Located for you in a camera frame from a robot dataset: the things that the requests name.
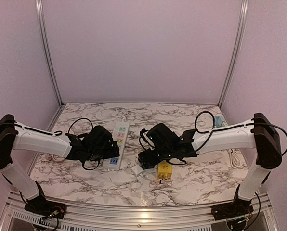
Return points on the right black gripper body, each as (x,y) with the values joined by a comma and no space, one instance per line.
(164,154)

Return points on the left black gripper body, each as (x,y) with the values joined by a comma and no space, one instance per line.
(98,154)

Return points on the blue cube socket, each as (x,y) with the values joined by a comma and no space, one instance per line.
(146,166)

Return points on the white usb charger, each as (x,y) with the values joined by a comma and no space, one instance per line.
(137,170)

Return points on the yellow cube socket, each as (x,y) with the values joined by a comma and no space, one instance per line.
(164,170)

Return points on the white multicolour power strip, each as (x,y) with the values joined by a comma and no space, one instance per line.
(120,133)

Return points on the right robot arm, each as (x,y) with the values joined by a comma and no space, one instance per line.
(257,133)

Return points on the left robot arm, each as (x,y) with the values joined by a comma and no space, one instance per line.
(17,136)

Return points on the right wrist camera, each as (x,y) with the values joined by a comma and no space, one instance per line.
(143,136)

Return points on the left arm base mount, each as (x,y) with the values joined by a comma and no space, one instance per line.
(47,208)

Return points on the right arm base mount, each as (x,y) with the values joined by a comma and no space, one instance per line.
(231,210)

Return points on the front aluminium rail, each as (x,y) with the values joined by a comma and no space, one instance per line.
(81,216)

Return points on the left aluminium frame post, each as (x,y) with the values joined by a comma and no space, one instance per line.
(46,48)

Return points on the aluminium frame post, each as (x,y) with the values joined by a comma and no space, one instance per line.
(235,53)
(46,48)

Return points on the right aluminium frame post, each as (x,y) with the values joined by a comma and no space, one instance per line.
(235,53)

